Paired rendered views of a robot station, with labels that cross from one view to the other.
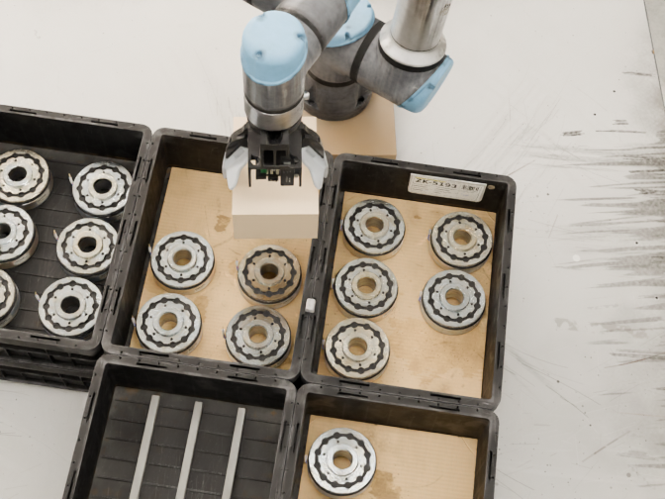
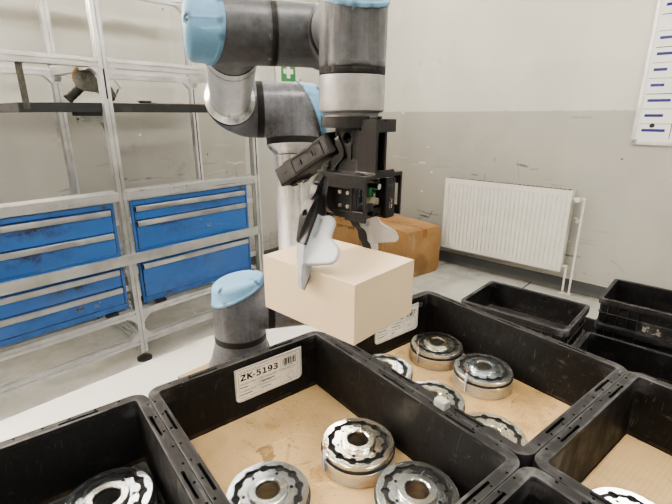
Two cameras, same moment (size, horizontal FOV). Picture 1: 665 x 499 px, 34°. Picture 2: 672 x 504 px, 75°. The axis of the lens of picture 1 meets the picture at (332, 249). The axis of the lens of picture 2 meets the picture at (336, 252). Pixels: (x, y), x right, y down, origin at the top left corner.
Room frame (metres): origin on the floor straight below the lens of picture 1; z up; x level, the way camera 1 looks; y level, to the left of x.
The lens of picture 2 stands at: (0.37, 0.45, 1.30)
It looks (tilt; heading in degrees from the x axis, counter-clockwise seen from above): 18 degrees down; 319
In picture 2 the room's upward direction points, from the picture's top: straight up
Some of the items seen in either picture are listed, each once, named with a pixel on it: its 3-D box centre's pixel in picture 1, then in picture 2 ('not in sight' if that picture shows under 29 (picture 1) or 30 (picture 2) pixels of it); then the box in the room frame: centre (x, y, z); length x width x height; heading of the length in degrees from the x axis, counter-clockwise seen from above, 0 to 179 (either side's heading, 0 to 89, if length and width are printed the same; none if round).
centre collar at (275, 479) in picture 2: (182, 257); (267, 490); (0.74, 0.24, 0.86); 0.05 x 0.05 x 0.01
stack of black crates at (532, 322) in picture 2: not in sight; (517, 353); (1.07, -1.14, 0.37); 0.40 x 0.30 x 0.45; 6
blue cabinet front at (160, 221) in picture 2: not in sight; (198, 240); (2.73, -0.55, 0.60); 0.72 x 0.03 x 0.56; 96
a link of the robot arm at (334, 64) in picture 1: (341, 36); (242, 303); (1.18, 0.02, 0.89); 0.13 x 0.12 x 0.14; 63
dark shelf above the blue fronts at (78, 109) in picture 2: not in sight; (138, 110); (2.94, -0.38, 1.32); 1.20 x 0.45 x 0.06; 96
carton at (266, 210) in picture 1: (275, 177); (337, 283); (0.78, 0.09, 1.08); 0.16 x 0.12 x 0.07; 7
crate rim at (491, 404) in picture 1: (413, 276); (460, 353); (0.72, -0.13, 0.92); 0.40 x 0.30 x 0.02; 177
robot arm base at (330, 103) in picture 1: (333, 72); (241, 350); (1.19, 0.03, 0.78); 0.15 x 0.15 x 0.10
